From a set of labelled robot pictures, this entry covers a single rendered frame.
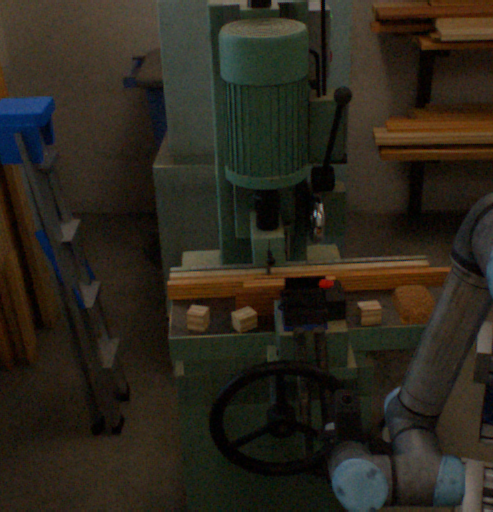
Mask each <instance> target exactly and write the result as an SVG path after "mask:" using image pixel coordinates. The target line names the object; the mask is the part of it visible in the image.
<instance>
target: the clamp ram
mask: <svg viewBox="0 0 493 512"><path fill-rule="evenodd" d="M324 279H326V276H322V277H301V278H285V289H286V290H292V289H313V288H321V289H322V287H320V286H319V282H320V281H321V280H324Z"/></svg>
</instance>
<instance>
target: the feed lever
mask: <svg viewBox="0 0 493 512"><path fill-rule="evenodd" d="M333 97H334V101H335V102H336V103H337V106H336V110H335V114H334V118H333V124H332V128H331V132H330V136H329V141H328V145H327V149H326V154H325V159H324V163H323V166H319V167H313V168H312V170H311V184H312V190H314V192H319V191H333V190H334V186H335V175H334V168H333V167H332V166H329V164H330V160H331V155H332V151H333V147H334V143H335V139H336V135H337V132H338V128H339V124H340V119H341V115H342V111H343V107H344V105H347V104H349V103H350V102H351V100H352V97H353V95H352V92H351V90H350V89H349V87H347V86H339V87H338V89H336V90H335V92H334V95H333Z"/></svg>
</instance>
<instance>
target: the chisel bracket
mask: <svg viewBox="0 0 493 512"><path fill-rule="evenodd" d="M250 224H251V243H252V253H253V262H254V265H255V266H259V265H268V264H267V263H266V259H267V258H268V256H267V251H268V250H270V251H272V254H273V257H274V258H275V259H276V263H275V265H280V264H285V263H286V261H285V256H286V255H287V251H286V250H285V244H287V239H285V233H284V228H283V223H282V217H281V212H280V211H279V227H278V228H276V229H274V230H261V229H258V228H257V227H256V212H251V213H250Z"/></svg>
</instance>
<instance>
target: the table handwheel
mask: <svg viewBox="0 0 493 512"><path fill-rule="evenodd" d="M273 375H276V382H274V383H272V382H270V381H269V376H273ZM284 375H297V376H302V377H306V378H310V379H313V380H315V381H317V382H319V383H321V385H322V386H324V387H325V388H326V389H327V390H328V391H329V392H330V393H331V394H332V395H333V393H334V391H336V390H347V389H346V388H344V387H343V385H342V383H341V382H340V381H339V380H338V379H337V378H336V377H335V376H334V375H332V374H331V373H329V372H328V371H326V370H325V369H323V368H321V367H318V366H316V365H313V364H310V363H305V362H300V361H292V360H278V361H269V362H264V363H260V364H257V365H254V366H252V367H249V368H247V369H245V370H243V371H241V372H240V373H238V374H236V375H235V376H234V377H231V378H230V379H229V380H228V381H227V382H226V383H225V384H224V385H223V387H222V388H221V389H220V390H219V392H218V393H217V395H216V397H215V399H214V401H213V403H212V405H211V409H210V413H209V429H210V434H211V437H212V439H213V441H214V443H215V445H216V447H217V448H218V450H219V451H220V452H221V453H222V456H223V457H224V458H226V459H227V460H228V461H229V462H230V463H232V464H234V465H236V466H238V467H240V468H242V469H244V470H246V471H249V472H252V473H255V474H260V475H265V476H290V475H296V474H300V473H304V472H308V471H310V470H313V469H315V468H317V467H319V466H321V465H323V464H324V462H326V446H324V447H322V448H321V449H320V450H318V451H317V452H315V454H313V455H311V456H309V457H305V458H303V459H300V460H296V461H291V462H284V463H272V462H263V461H259V460H255V459H253V458H250V457H248V456H246V455H244V453H242V452H241V451H240V450H238V449H237V448H239V447H241V446H242V445H244V444H246V443H248V442H250V441H252V440H254V439H256V438H258V437H260V436H262V435H264V434H266V433H269V434H271V435H272V436H273V437H276V438H281V439H282V438H288V437H290V436H292V435H293V434H294V433H295V432H296V431H298V432H301V433H304V434H308V435H311V436H314V437H316V438H318V430H317V429H314V428H312V427H309V426H306V425H303V424H301V423H298V422H297V421H296V413H295V409H294V408H293V406H291V405H290V404H288V398H287V390H286V382H284ZM263 377H267V378H268V389H269V398H270V406H269V407H268V409H267V410H266V424H265V425H263V426H261V427H259V428H257V429H256V430H254V431H252V432H250V433H249V434H247V435H245V436H243V437H241V438H239V439H237V440H235V441H232V442H229V440H228V439H227V437H226V435H225V433H224V429H223V414H224V410H225V408H226V405H227V404H228V402H229V401H230V399H231V398H232V397H234V396H235V395H236V394H237V393H238V392H239V391H240V390H241V389H243V388H244V387H245V385H247V384H249V383H251V382H253V381H255V380H257V379H260V378H263Z"/></svg>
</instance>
